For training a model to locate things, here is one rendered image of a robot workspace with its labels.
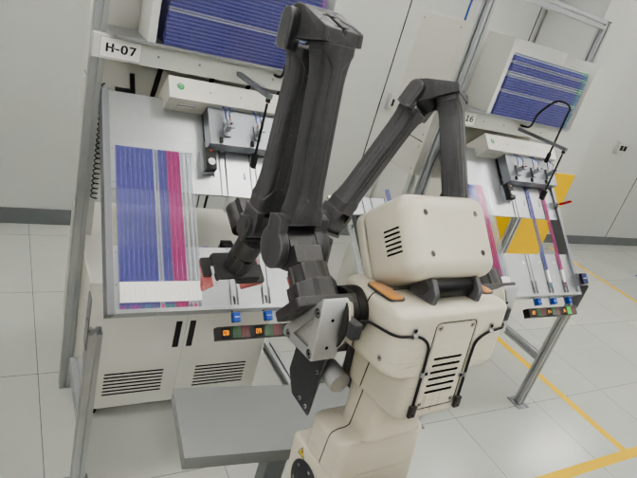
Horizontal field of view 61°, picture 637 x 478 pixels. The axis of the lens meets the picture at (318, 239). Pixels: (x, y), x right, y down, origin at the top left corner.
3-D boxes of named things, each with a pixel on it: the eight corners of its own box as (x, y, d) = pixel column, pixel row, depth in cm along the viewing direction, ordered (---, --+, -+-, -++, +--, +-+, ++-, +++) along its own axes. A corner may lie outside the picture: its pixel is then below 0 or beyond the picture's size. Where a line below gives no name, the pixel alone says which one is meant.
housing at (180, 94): (287, 136, 206) (304, 119, 195) (158, 118, 181) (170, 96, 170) (284, 117, 208) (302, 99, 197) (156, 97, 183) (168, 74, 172)
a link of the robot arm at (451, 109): (460, 64, 122) (472, 82, 131) (404, 79, 129) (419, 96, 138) (468, 257, 113) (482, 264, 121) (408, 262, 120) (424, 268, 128)
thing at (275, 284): (313, 303, 186) (318, 303, 183) (112, 312, 152) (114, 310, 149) (306, 251, 191) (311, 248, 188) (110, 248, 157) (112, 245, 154)
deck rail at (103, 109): (110, 318, 154) (115, 314, 149) (103, 319, 153) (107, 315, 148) (104, 98, 173) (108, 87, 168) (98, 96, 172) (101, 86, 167)
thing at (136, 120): (298, 206, 198) (304, 201, 193) (107, 193, 164) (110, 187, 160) (287, 125, 206) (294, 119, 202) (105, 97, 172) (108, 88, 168)
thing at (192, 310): (310, 309, 188) (320, 305, 182) (110, 318, 154) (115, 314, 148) (310, 305, 188) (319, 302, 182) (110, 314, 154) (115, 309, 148)
